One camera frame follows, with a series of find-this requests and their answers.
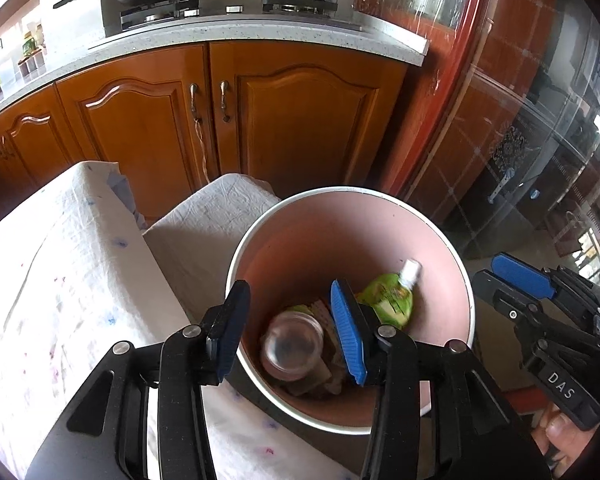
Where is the embossed white cloth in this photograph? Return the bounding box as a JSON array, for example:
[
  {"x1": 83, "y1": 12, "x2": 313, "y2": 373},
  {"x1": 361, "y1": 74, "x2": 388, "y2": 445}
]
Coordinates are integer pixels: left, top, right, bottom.
[{"x1": 144, "y1": 172, "x2": 284, "y2": 327}]

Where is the pink plastic bucket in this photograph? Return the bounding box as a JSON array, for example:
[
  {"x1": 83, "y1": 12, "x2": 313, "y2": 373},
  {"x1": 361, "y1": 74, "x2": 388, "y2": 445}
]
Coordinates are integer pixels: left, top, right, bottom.
[{"x1": 225, "y1": 186, "x2": 476, "y2": 435}]

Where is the large white table cloth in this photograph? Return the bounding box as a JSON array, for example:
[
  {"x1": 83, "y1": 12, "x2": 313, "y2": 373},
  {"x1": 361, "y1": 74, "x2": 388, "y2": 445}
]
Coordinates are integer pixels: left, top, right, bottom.
[{"x1": 0, "y1": 160, "x2": 362, "y2": 480}]

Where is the gas stove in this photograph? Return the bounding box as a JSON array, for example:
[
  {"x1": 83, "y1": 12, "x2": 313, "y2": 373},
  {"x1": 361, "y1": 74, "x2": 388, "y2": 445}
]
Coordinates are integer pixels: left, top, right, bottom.
[{"x1": 120, "y1": 0, "x2": 367, "y2": 34}]

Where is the wooden cabinet door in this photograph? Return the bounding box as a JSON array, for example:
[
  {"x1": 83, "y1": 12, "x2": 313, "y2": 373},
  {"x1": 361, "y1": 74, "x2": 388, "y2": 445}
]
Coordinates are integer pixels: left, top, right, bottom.
[
  {"x1": 0, "y1": 85, "x2": 89, "y2": 197},
  {"x1": 209, "y1": 40, "x2": 412, "y2": 202},
  {"x1": 55, "y1": 44, "x2": 222, "y2": 222}
]

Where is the spice jars rack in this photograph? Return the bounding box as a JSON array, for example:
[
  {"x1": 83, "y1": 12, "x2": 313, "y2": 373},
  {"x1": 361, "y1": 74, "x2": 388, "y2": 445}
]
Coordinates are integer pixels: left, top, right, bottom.
[{"x1": 17, "y1": 52, "x2": 47, "y2": 75}]

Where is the person's right hand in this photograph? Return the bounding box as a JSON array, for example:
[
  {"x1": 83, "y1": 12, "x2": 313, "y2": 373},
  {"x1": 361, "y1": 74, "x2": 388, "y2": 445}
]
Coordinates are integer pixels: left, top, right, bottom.
[{"x1": 532, "y1": 402, "x2": 600, "y2": 480}]

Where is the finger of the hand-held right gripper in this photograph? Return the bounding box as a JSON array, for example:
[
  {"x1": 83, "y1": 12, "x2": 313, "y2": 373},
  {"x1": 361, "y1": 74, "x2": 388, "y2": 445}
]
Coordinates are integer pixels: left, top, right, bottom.
[
  {"x1": 490, "y1": 253, "x2": 600, "y2": 321},
  {"x1": 472, "y1": 270, "x2": 548, "y2": 356}
]

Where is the green pouch with white cap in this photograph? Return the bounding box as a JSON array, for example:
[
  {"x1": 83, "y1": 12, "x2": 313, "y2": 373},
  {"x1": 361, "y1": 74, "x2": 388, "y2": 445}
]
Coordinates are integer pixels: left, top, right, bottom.
[{"x1": 355, "y1": 259, "x2": 423, "y2": 332}]

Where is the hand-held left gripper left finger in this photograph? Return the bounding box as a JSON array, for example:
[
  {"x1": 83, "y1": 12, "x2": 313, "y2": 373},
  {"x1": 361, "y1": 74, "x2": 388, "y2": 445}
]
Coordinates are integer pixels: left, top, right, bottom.
[{"x1": 25, "y1": 280, "x2": 251, "y2": 480}]

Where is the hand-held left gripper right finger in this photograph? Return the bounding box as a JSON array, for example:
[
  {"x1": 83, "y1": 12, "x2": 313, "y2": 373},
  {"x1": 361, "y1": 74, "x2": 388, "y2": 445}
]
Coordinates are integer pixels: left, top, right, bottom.
[{"x1": 330, "y1": 280, "x2": 551, "y2": 480}]

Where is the clear plastic cup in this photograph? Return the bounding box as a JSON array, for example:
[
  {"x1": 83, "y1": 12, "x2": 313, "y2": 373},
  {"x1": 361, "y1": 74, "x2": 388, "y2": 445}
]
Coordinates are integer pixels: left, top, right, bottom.
[{"x1": 260, "y1": 310, "x2": 326, "y2": 382}]

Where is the grey speckled kitchen countertop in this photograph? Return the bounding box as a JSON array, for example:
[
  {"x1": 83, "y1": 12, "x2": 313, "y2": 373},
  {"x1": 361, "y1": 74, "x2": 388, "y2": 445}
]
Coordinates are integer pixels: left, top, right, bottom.
[{"x1": 0, "y1": 12, "x2": 429, "y2": 127}]

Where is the red framed glass door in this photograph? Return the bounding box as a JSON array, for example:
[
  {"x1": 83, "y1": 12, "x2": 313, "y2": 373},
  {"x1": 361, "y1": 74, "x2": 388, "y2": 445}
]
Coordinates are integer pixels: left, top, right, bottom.
[{"x1": 352, "y1": 0, "x2": 600, "y2": 321}]

